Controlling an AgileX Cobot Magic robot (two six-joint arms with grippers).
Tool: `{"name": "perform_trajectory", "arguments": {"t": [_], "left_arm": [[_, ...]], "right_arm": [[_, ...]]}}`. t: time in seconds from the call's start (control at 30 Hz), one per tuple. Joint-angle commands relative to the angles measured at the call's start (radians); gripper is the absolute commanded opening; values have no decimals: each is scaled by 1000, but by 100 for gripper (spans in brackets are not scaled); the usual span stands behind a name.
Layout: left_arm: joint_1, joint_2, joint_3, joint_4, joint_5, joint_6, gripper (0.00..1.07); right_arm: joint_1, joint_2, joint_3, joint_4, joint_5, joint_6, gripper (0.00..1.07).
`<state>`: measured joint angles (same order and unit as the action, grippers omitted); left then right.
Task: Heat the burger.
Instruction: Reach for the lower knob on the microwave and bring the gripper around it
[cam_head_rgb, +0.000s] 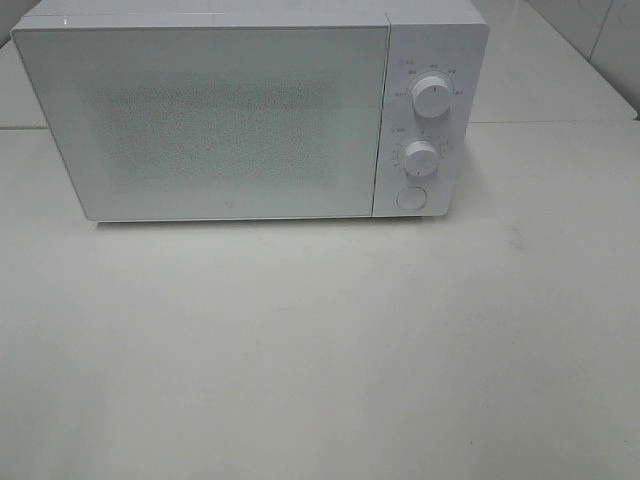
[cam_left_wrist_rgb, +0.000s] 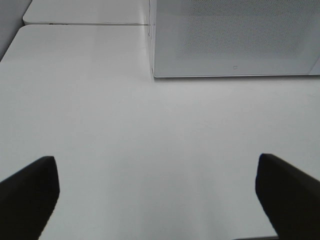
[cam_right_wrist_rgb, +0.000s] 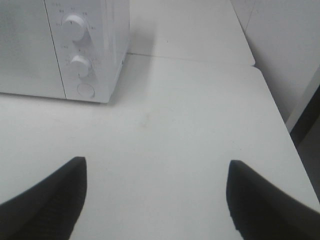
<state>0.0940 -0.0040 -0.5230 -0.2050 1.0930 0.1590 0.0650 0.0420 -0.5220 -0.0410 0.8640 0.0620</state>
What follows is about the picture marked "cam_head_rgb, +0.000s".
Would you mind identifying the upper white power knob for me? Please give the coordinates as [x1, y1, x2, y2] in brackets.
[409, 72, 453, 119]

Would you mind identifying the white microwave oven body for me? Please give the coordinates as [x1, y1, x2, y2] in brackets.
[11, 1, 489, 218]

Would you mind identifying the white timer knob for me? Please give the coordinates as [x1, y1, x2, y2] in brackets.
[402, 140, 440, 178]

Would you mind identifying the round white door button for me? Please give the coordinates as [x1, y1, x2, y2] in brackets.
[396, 186, 427, 211]

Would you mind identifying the white microwave door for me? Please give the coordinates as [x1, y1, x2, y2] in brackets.
[15, 27, 388, 221]

